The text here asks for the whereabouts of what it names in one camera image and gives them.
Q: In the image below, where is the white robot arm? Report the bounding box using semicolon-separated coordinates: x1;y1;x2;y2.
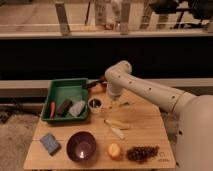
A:
105;60;213;171

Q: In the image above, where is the purple bowl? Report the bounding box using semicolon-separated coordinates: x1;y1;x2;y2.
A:
66;131;97;163

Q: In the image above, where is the metal fork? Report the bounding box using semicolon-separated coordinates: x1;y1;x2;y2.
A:
109;101;134;110

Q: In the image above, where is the small white cup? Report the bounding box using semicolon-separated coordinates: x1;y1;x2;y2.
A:
88;97;103;114

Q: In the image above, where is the wooden spatula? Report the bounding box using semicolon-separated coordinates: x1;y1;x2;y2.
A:
104;119;130;130

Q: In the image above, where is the grey crumpled cloth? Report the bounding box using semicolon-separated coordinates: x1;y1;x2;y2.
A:
69;100;86;117

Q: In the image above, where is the green plastic tray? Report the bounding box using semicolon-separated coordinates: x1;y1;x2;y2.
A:
41;78;88;124

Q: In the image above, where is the orange fruit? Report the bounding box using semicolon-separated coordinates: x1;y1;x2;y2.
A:
107;143;122;160

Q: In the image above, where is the bunch of dark grapes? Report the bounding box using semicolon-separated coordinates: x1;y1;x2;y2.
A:
126;146;159;163

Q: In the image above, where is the blue sponge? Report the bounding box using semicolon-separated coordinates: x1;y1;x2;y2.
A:
40;133;61;156

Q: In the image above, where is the red pan with handle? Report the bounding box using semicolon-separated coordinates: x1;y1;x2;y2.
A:
86;76;107;92

